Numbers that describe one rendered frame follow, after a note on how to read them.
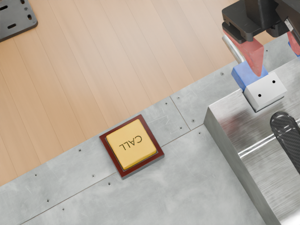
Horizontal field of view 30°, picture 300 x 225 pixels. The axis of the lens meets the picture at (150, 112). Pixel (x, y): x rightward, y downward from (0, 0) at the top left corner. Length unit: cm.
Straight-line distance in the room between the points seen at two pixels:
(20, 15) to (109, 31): 16
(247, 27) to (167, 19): 35
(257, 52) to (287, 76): 21
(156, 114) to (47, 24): 26
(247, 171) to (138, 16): 35
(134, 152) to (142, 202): 8
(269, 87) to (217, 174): 17
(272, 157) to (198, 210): 15
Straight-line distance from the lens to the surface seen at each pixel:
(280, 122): 87
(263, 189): 84
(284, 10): 63
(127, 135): 90
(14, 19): 103
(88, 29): 101
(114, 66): 98
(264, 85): 85
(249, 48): 69
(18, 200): 94
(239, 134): 85
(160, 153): 90
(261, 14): 66
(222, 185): 92
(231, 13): 71
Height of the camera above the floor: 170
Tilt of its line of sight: 72 degrees down
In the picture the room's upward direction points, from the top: 1 degrees counter-clockwise
